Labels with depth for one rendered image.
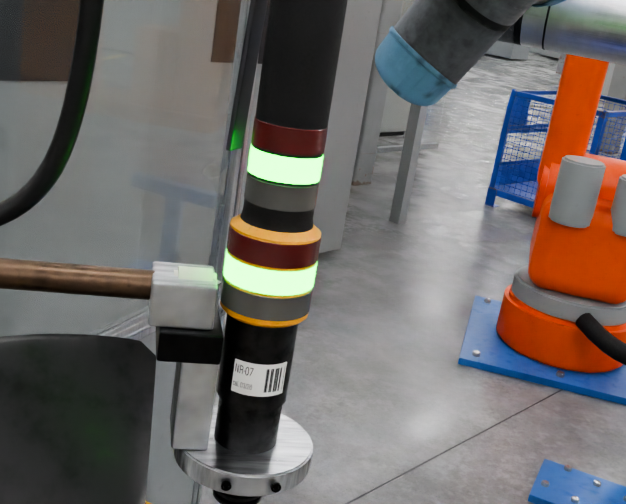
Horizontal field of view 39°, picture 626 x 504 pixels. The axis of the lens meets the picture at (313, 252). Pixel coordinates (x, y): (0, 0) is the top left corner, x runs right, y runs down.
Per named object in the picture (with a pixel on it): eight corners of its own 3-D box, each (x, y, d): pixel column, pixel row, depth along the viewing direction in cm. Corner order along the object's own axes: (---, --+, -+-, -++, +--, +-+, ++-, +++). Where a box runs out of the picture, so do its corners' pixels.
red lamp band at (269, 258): (230, 265, 39) (233, 239, 39) (223, 234, 43) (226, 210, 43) (325, 273, 40) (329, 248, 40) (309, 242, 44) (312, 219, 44)
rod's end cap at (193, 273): (175, 274, 40) (218, 277, 41) (173, 259, 42) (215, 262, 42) (170, 314, 41) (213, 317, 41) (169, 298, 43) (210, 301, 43)
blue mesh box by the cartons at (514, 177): (481, 203, 739) (507, 87, 709) (553, 191, 832) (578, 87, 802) (577, 236, 685) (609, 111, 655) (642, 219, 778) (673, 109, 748)
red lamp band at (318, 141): (255, 151, 38) (259, 124, 38) (247, 135, 41) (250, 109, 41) (330, 160, 39) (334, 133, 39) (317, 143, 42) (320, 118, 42)
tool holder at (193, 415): (132, 495, 41) (152, 300, 38) (134, 417, 47) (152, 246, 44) (321, 500, 43) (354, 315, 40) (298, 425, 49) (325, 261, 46)
